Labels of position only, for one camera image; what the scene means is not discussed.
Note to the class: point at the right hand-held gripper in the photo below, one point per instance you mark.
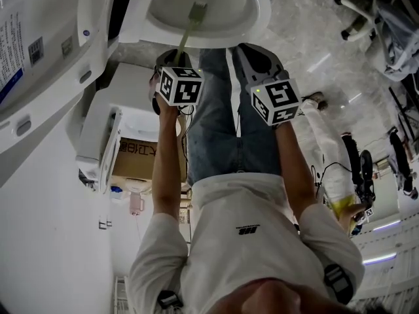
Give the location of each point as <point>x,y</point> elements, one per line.
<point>278,100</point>

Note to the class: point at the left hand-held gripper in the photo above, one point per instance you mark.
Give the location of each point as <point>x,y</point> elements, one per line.
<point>180,88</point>

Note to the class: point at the green toilet brush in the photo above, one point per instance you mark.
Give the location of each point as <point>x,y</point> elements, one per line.
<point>197,11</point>

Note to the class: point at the white toilet bowl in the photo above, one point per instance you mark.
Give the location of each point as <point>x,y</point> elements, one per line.
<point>226,8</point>

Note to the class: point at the person's left forearm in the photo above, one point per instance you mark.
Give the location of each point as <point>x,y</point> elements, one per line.
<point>167,162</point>

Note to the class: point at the person's right forearm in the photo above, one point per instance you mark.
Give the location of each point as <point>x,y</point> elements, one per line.
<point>296,168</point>

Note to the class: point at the small white toilet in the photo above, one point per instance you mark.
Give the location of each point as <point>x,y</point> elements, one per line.
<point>98,126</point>

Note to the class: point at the white toilet lid with labels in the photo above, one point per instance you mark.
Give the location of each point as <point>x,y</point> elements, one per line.
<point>49,44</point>

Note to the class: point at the person's left hand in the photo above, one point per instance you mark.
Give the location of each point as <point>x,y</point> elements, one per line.
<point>153,88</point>

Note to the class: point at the person's blue jeans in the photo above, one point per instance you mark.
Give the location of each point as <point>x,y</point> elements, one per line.
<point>222,136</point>

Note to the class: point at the brown cardboard box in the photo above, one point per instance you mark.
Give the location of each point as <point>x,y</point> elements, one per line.
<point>137,160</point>

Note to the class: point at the pink plastic cup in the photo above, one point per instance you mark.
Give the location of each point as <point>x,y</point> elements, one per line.
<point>135,203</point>

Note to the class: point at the white office chair with clothes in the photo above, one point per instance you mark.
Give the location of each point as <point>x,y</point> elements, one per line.
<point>389,28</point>

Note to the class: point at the person's white shirt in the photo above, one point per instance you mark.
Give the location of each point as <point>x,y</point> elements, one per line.
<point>248,240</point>

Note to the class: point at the person's chin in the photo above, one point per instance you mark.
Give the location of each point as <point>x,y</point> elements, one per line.
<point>262,298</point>

